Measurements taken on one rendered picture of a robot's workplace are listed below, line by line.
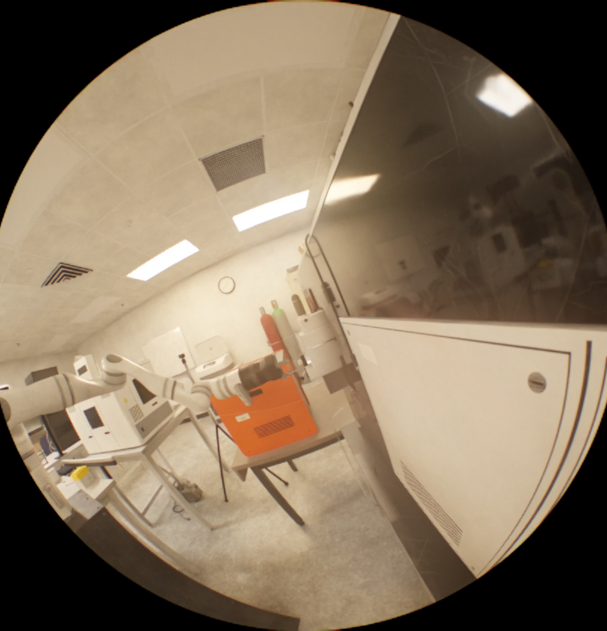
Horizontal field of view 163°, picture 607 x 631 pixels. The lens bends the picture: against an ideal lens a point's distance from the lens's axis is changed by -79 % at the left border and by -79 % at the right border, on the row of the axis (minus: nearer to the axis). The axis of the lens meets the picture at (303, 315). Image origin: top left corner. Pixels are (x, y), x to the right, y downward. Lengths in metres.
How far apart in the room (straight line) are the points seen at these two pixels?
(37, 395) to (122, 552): 0.41
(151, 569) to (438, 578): 0.64
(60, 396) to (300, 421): 0.98
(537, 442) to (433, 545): 0.49
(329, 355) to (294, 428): 0.60
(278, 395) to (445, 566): 0.92
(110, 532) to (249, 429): 0.82
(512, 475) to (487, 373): 0.09
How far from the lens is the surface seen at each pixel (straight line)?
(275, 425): 1.10
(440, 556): 0.61
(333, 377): 0.63
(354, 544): 1.48
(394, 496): 0.70
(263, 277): 4.11
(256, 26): 1.56
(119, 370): 0.74
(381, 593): 1.36
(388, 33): 0.15
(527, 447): 0.17
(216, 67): 1.59
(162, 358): 4.88
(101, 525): 0.64
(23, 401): 0.66
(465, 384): 0.17
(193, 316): 4.42
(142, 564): 0.72
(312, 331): 0.58
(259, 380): 0.64
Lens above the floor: 1.32
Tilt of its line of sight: 2 degrees down
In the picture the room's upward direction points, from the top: 23 degrees counter-clockwise
